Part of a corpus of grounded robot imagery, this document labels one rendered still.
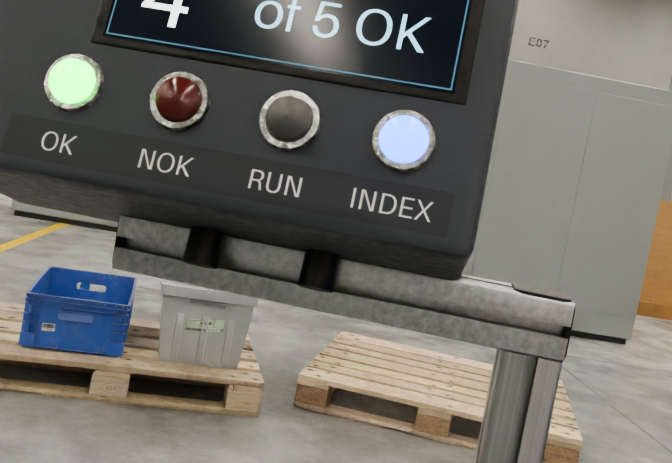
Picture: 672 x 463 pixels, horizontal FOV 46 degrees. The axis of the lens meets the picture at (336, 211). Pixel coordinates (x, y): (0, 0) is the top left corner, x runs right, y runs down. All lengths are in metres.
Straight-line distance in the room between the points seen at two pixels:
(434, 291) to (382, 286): 0.03
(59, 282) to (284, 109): 3.57
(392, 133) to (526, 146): 6.02
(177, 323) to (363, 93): 2.99
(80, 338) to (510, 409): 2.99
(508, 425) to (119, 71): 0.25
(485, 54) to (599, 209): 6.23
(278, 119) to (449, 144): 0.07
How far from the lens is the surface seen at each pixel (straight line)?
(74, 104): 0.37
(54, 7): 0.40
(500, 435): 0.41
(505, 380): 0.41
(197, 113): 0.35
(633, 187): 6.67
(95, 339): 3.33
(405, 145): 0.33
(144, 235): 0.43
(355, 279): 0.40
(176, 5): 0.38
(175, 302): 3.28
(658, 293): 9.12
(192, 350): 3.35
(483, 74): 0.35
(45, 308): 3.32
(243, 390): 3.28
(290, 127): 0.34
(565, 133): 6.45
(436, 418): 3.44
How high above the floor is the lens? 1.11
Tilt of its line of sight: 4 degrees down
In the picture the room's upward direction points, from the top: 10 degrees clockwise
